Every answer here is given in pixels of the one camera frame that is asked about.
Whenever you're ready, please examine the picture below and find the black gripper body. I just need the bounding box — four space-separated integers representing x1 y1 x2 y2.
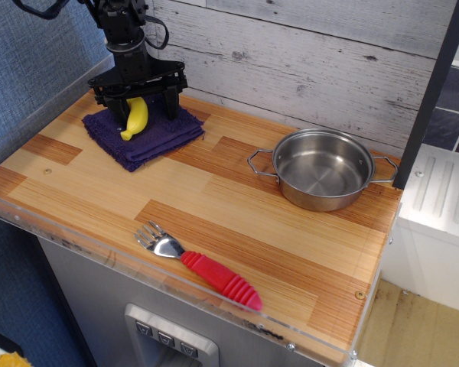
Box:
88 36 187 105

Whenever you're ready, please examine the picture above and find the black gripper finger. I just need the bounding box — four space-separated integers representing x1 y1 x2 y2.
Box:
163 86 179 120
106 97 130 126

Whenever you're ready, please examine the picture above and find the yellow toy banana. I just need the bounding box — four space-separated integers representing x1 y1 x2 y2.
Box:
120 97 148 141

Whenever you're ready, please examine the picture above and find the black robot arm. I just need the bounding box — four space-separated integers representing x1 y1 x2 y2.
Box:
86 1 187 124

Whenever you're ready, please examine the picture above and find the folded purple cloth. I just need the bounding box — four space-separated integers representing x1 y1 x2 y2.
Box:
83 95 204 172

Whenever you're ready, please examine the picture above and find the yellow object bottom corner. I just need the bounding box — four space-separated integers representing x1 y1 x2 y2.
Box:
0 352 32 367

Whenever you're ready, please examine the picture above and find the stainless steel pot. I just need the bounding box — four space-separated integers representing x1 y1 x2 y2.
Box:
247 128 399 212

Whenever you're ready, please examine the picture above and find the silver toy fridge cabinet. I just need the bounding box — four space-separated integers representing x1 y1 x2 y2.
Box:
39 239 317 366

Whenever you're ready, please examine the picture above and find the white toy sink unit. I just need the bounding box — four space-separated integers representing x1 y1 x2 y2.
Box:
382 145 459 310

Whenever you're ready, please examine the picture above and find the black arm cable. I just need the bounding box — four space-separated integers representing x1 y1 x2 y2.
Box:
11 0 171 50

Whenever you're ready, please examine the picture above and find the fork with red handle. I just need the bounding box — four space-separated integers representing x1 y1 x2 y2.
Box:
134 221 262 311

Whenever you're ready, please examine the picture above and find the black vertical post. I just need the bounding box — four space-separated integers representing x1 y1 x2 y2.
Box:
392 1 459 190

